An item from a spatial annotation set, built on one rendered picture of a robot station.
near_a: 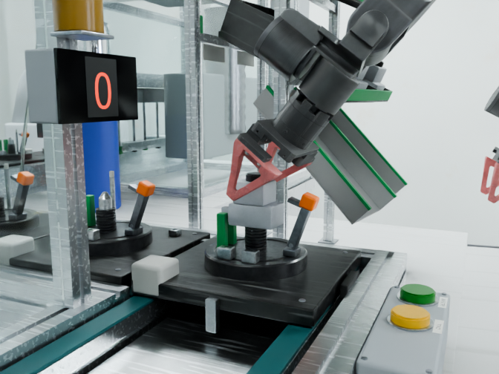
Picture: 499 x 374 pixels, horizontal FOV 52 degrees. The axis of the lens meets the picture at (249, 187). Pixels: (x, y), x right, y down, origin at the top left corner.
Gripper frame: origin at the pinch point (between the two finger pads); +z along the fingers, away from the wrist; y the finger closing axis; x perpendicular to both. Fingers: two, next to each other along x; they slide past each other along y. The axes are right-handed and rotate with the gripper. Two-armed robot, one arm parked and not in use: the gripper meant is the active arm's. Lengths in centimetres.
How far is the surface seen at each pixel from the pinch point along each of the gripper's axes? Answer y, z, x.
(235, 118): -113, 32, -48
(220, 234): 1.9, 7.3, 1.3
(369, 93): -28.6, -16.0, -0.3
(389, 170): -47.9, -4.2, 10.3
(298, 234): 0.6, -0.1, 9.1
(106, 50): -60, 25, -73
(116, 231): 0.2, 20.7, -12.2
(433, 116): -353, 6, -5
